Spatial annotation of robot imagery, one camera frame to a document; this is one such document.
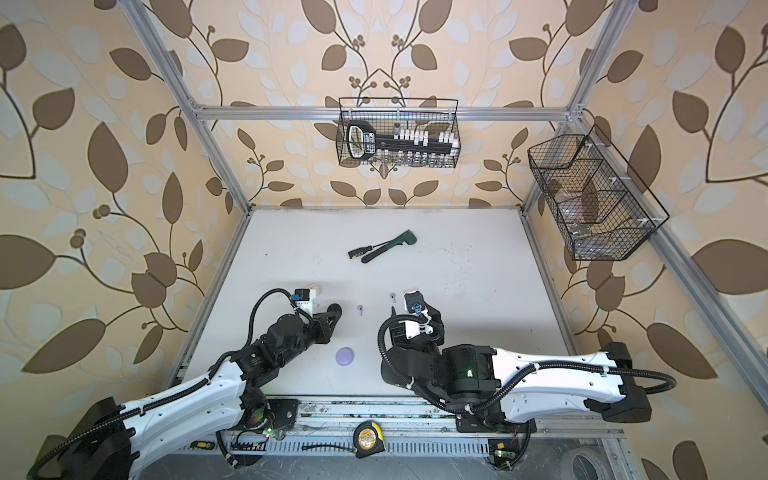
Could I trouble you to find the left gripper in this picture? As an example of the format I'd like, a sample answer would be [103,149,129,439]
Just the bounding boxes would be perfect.
[277,309,342,371]

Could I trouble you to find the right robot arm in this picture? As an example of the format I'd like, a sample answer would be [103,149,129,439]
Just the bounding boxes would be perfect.
[376,303,677,432]

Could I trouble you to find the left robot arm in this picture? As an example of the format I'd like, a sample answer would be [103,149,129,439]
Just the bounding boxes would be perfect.
[26,289,342,479]

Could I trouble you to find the purple round charging case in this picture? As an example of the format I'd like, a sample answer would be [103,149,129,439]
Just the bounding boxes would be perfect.
[335,347,355,367]

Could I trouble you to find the black yellow screwdriver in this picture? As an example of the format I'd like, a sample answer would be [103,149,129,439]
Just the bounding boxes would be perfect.
[347,241,389,259]

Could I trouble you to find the green pipe wrench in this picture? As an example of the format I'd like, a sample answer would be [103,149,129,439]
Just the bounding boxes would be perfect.
[361,230,417,264]

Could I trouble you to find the yellow black tape measure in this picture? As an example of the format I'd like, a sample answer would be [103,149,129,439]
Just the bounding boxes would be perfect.
[353,420,386,459]

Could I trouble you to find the grey tape roll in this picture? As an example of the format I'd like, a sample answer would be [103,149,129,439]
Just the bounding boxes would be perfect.
[560,448,614,480]

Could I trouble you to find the black socket tool set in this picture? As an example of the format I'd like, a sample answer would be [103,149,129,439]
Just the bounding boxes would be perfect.
[342,120,461,160]

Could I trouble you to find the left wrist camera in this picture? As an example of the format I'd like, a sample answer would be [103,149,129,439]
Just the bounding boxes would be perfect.
[291,288,316,317]

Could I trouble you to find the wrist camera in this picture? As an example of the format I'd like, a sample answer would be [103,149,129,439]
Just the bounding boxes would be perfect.
[404,290,426,340]
[291,288,316,317]

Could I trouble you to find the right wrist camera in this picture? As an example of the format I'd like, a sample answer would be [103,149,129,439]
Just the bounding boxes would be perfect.
[404,290,426,340]

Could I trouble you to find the small yellow-handled screwdriver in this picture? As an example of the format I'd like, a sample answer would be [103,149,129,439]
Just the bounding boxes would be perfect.
[189,441,216,451]

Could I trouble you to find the back wire basket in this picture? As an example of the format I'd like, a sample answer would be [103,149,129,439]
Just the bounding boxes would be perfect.
[335,95,462,169]

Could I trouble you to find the wire basket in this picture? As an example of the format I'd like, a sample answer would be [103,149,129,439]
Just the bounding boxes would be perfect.
[335,95,462,169]
[527,125,669,261]

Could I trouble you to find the right wire basket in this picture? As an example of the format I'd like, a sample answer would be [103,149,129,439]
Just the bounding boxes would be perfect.
[527,125,669,261]

